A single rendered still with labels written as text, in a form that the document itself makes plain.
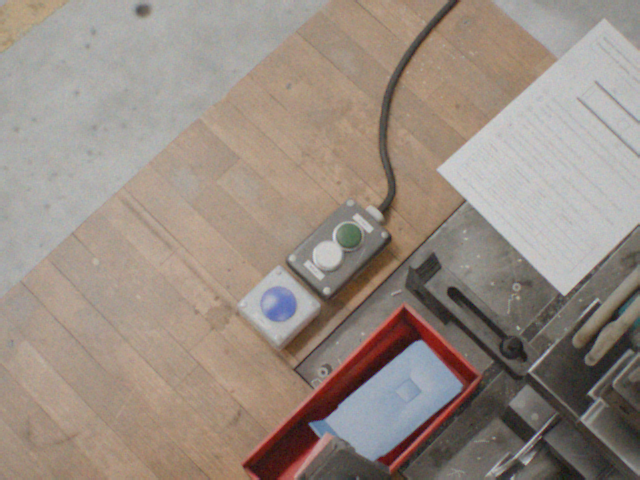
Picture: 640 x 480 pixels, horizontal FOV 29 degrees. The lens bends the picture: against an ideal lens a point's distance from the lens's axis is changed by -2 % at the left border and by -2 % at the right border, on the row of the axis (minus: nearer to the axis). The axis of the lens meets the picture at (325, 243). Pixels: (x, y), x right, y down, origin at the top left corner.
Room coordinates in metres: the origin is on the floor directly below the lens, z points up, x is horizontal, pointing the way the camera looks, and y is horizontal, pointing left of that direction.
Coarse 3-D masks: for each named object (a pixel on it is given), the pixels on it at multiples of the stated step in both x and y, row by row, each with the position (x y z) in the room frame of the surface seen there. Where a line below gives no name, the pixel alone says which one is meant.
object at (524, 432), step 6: (504, 414) 0.22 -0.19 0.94; (510, 414) 0.22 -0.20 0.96; (504, 420) 0.22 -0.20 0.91; (510, 420) 0.22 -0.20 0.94; (516, 420) 0.21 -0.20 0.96; (510, 426) 0.22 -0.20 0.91; (516, 426) 0.21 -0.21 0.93; (522, 426) 0.21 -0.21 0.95; (516, 432) 0.21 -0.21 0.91; (522, 432) 0.21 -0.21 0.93; (528, 432) 0.20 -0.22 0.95; (534, 432) 0.20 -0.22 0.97; (522, 438) 0.20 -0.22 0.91; (528, 438) 0.20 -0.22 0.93; (546, 450) 0.18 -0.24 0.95; (552, 450) 0.18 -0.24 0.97; (540, 456) 0.18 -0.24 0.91; (558, 456) 0.17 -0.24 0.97; (564, 462) 0.17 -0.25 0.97; (570, 468) 0.16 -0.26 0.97; (576, 474) 0.15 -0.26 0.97
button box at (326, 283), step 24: (456, 0) 0.74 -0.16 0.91; (432, 24) 0.71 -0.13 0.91; (408, 48) 0.68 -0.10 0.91; (384, 96) 0.61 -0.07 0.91; (384, 120) 0.58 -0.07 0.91; (384, 144) 0.55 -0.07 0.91; (384, 168) 0.52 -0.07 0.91; (336, 216) 0.45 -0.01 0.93; (360, 216) 0.45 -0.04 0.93; (312, 240) 0.43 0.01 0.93; (336, 240) 0.43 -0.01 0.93; (384, 240) 0.43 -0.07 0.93; (288, 264) 0.40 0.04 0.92; (312, 264) 0.40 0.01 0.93; (360, 264) 0.40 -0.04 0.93; (312, 288) 0.37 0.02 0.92; (336, 288) 0.37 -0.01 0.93
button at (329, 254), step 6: (324, 246) 0.42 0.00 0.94; (330, 246) 0.42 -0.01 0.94; (336, 246) 0.42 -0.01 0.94; (318, 252) 0.41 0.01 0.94; (324, 252) 0.41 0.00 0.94; (330, 252) 0.41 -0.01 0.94; (336, 252) 0.41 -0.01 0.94; (318, 258) 0.40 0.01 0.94; (324, 258) 0.40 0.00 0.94; (330, 258) 0.40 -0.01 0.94; (336, 258) 0.40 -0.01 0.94; (324, 264) 0.40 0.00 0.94; (330, 264) 0.40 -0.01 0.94; (336, 264) 0.40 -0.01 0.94
